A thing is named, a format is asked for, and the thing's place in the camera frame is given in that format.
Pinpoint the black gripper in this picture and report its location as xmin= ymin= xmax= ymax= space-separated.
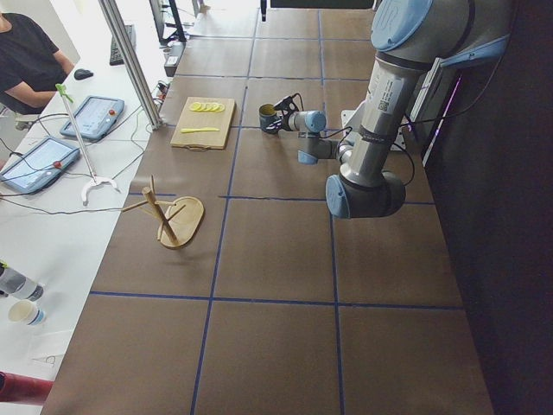
xmin=266 ymin=98 xmax=298 ymax=132

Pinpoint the dark green mug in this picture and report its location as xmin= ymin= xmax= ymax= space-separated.
xmin=258 ymin=104 xmax=280 ymax=134

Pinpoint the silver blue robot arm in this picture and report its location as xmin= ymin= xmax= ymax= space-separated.
xmin=261 ymin=0 xmax=514 ymax=219

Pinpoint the wooden cup storage rack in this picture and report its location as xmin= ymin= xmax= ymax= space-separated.
xmin=121 ymin=176 xmax=205 ymax=250

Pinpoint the paper cup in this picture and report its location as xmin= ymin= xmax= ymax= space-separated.
xmin=8 ymin=300 xmax=46 ymax=326

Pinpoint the yellow plastic knife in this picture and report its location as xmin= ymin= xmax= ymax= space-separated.
xmin=180 ymin=127 xmax=220 ymax=134

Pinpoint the wooden cutting board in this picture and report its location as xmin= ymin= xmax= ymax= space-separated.
xmin=170 ymin=96 xmax=236 ymax=150

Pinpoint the black keyboard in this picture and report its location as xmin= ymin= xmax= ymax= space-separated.
xmin=109 ymin=23 xmax=137 ymax=67

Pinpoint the teach pendant far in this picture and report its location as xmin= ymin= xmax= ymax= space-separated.
xmin=73 ymin=95 xmax=125 ymax=142

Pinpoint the teach pendant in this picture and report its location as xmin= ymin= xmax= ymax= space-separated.
xmin=1 ymin=137 xmax=80 ymax=195
xmin=73 ymin=95 xmax=125 ymax=142

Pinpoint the black computer mouse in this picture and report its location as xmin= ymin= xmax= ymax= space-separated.
xmin=73 ymin=68 xmax=94 ymax=80

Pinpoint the teach pendant near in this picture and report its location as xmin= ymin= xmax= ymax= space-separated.
xmin=1 ymin=137 xmax=80 ymax=195

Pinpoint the person in black shirt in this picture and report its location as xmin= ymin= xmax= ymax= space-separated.
xmin=1 ymin=13 xmax=74 ymax=115

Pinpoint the clear water bottle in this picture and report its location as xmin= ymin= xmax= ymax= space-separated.
xmin=1 ymin=262 xmax=44 ymax=302

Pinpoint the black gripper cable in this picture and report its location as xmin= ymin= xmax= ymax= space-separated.
xmin=284 ymin=93 xmax=306 ymax=114

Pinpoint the aluminium frame post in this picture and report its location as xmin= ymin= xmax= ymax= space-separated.
xmin=99 ymin=1 xmax=163 ymax=131

